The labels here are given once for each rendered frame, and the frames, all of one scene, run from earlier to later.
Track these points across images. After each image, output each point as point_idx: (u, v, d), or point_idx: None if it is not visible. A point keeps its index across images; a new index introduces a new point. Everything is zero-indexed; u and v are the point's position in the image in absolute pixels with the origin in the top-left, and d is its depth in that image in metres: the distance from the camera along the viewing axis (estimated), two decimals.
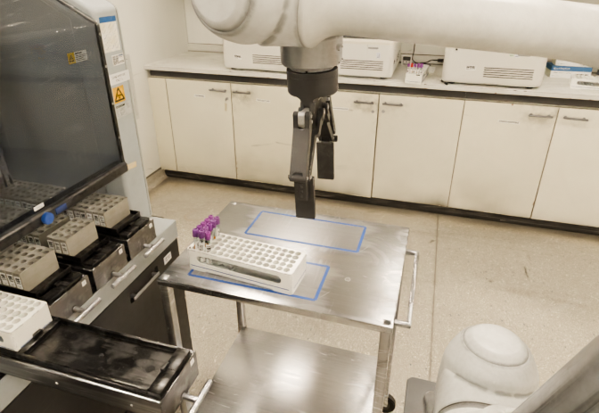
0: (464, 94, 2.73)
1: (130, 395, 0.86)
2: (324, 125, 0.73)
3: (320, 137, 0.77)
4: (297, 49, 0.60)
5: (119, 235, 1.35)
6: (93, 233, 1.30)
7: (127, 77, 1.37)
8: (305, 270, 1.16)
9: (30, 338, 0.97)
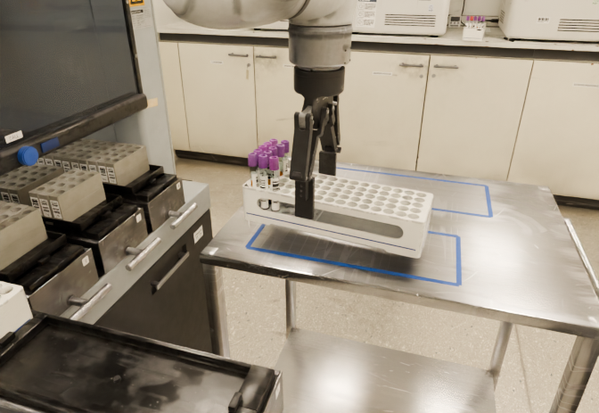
0: (532, 53, 2.32)
1: None
2: (327, 129, 0.72)
3: (324, 146, 0.76)
4: (303, 46, 0.61)
5: (136, 197, 0.94)
6: (99, 191, 0.89)
7: None
8: (429, 223, 0.73)
9: None
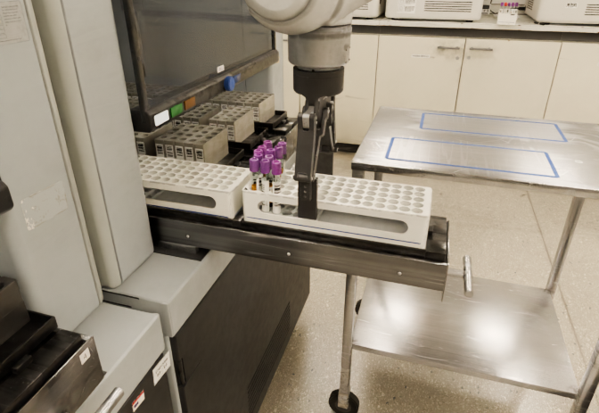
0: (561, 36, 2.55)
1: (403, 259, 0.67)
2: (325, 129, 0.73)
3: (320, 145, 0.77)
4: (305, 46, 0.60)
5: (275, 132, 1.17)
6: (251, 123, 1.12)
7: None
8: None
9: (241, 208, 0.79)
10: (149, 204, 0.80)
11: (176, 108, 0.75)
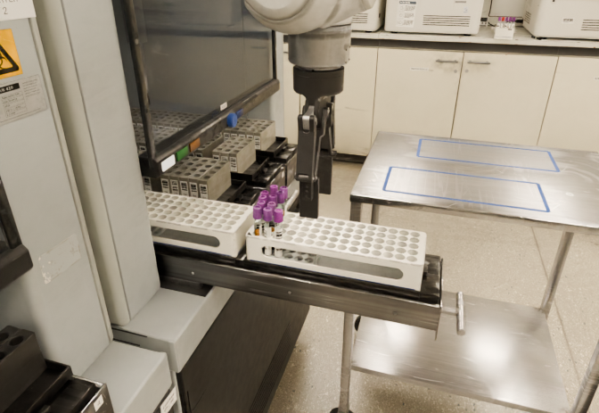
0: (557, 50, 2.58)
1: (398, 300, 0.71)
2: (325, 131, 0.72)
3: (319, 149, 0.76)
4: (305, 46, 0.61)
5: (276, 160, 1.20)
6: (253, 152, 1.15)
7: None
8: None
9: (243, 245, 0.82)
10: (155, 242, 0.83)
11: (182, 152, 0.79)
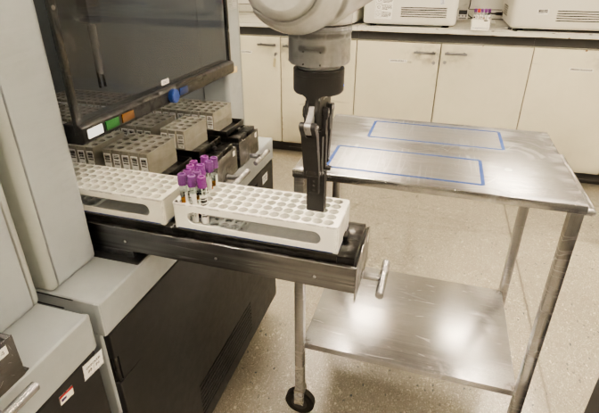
0: (533, 41, 2.60)
1: (316, 263, 0.72)
2: None
3: (320, 165, 0.71)
4: None
5: (229, 139, 1.22)
6: (204, 132, 1.17)
7: None
8: (348, 227, 0.80)
9: (175, 215, 0.84)
10: (90, 211, 0.85)
11: (111, 121, 0.80)
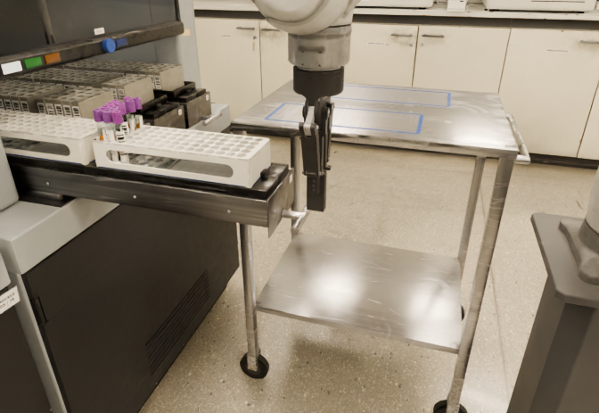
0: (510, 22, 2.59)
1: (229, 196, 0.72)
2: None
3: (320, 165, 0.71)
4: None
5: (177, 100, 1.21)
6: (150, 90, 1.16)
7: None
8: (269, 166, 0.79)
9: None
10: (14, 154, 0.84)
11: (32, 61, 0.80)
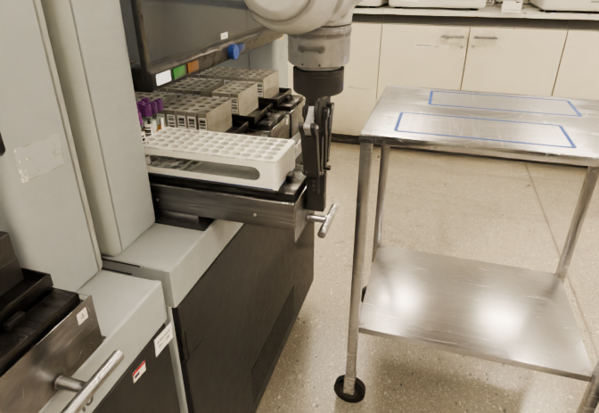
0: (567, 24, 2.51)
1: (256, 199, 0.70)
2: None
3: (320, 165, 0.71)
4: None
5: (280, 108, 1.13)
6: (256, 98, 1.08)
7: None
8: (293, 169, 0.78)
9: None
10: None
11: (178, 70, 0.72)
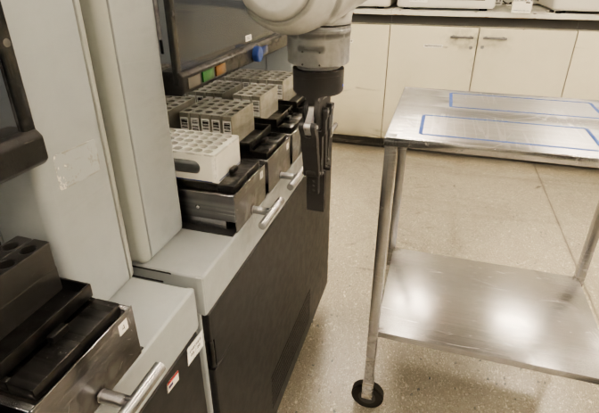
0: (577, 24, 2.50)
1: (197, 192, 0.73)
2: None
3: (320, 165, 0.71)
4: None
5: (299, 111, 1.12)
6: (275, 101, 1.07)
7: None
8: (238, 162, 0.81)
9: None
10: None
11: (208, 72, 0.71)
